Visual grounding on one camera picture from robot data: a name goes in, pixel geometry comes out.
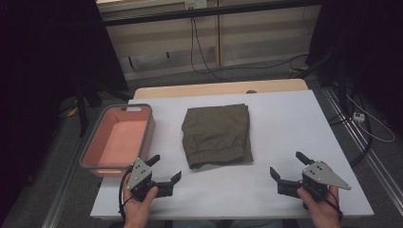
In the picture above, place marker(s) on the black stand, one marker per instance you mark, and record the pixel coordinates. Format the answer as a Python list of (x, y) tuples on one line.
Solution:
[(83, 107)]

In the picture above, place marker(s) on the person's right hand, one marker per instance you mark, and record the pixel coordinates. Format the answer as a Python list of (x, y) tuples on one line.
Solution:
[(324, 212)]

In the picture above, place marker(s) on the olive green pants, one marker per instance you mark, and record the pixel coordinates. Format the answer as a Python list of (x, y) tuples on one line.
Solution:
[(215, 136)]

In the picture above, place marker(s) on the light wooden table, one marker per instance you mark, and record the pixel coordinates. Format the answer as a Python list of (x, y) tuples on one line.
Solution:
[(218, 87)]

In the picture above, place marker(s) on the black curtain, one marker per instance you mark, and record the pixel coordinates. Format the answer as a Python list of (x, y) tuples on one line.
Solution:
[(47, 63), (364, 47)]

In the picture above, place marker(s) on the aluminium floor rail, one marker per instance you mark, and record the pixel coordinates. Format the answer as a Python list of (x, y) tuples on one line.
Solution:
[(364, 139), (63, 190)]

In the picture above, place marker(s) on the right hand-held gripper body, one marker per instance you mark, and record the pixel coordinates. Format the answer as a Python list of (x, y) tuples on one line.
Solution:
[(320, 175)]

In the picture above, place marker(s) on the pink bin with grey rim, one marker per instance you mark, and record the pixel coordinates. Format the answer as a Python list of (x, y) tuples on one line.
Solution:
[(122, 139)]

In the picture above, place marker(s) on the person's left hand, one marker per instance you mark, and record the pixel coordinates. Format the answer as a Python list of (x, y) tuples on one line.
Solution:
[(136, 210)]

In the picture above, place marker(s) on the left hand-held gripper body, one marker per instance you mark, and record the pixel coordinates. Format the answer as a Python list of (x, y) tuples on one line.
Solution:
[(139, 173)]

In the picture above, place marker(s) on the white wall socket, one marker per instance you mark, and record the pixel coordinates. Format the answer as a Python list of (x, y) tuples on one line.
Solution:
[(195, 3)]

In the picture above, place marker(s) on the white power adapter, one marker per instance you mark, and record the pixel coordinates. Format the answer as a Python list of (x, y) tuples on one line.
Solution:
[(358, 117)]

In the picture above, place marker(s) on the black metal crossbar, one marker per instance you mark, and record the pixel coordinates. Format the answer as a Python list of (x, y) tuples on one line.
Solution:
[(202, 12)]

